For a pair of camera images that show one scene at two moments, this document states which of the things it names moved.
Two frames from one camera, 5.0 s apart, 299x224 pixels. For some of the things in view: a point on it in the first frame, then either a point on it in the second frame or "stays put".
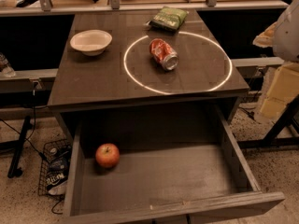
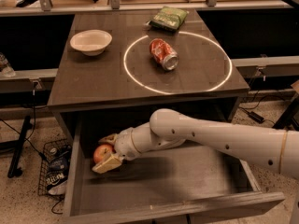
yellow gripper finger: (265, 38) to (109, 139)
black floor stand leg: (13, 170) stays put
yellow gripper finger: (283, 89) to (108, 162)
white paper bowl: (91, 42) stays put
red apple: (107, 155) stays put
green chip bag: (169, 18) stays put
